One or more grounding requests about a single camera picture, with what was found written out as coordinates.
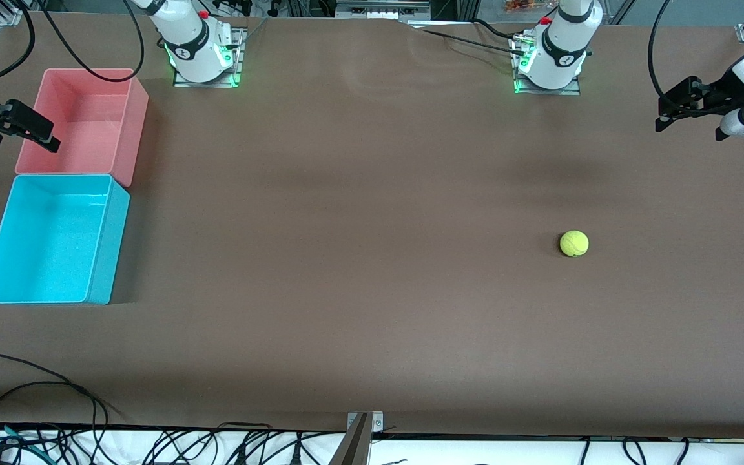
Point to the yellow tennis ball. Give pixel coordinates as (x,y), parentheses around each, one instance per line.
(574,243)

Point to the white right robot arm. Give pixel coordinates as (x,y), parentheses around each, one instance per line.
(185,35)

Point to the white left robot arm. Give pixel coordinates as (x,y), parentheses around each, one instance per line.
(559,51)

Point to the pink plastic bin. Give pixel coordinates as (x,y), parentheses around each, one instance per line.
(94,116)

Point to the blue plastic bin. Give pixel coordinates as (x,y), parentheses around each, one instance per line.
(49,239)

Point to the orange patterned packet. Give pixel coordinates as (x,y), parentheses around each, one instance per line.
(522,5)

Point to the dark metal frame post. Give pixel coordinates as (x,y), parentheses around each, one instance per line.
(467,8)

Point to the grey metal frame bar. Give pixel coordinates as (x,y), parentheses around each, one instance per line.
(382,9)

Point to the metal corner bracket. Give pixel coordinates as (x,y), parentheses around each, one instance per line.
(377,423)

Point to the grey camera mount beam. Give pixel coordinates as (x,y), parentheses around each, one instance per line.
(354,445)

